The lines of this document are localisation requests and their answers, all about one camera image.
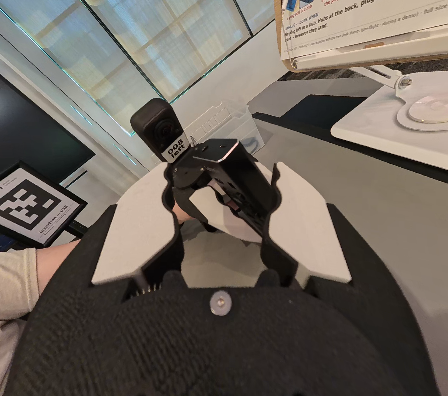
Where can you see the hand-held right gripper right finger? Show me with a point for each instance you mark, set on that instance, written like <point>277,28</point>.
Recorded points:
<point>308,228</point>

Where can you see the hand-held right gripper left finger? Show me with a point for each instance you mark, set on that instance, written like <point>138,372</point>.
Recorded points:
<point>140,228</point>

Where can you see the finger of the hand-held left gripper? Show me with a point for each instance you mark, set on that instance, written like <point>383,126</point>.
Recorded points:
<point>217,217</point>

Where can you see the black multi-port usb hub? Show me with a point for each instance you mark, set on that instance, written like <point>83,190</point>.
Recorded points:
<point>241,172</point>

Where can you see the clear plastic bin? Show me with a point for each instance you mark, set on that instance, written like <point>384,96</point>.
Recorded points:
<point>217,123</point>

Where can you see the person's left forearm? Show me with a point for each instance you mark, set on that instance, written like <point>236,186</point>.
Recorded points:
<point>56,256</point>

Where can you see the person's left hand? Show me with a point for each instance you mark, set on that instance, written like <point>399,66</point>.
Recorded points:
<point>182,213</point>

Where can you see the framed marker sign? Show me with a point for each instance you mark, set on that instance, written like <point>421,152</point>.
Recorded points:
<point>28,207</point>

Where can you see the white board stand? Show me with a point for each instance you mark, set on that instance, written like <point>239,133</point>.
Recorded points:
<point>367,123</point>

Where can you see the large dark screen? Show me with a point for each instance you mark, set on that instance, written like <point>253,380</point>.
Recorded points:
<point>35,133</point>

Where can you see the frosted glass window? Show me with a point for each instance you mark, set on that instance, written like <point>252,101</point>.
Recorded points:
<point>140,18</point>

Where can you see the instruction sheet on wooden board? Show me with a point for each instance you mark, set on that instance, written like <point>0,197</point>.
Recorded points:
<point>276,1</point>

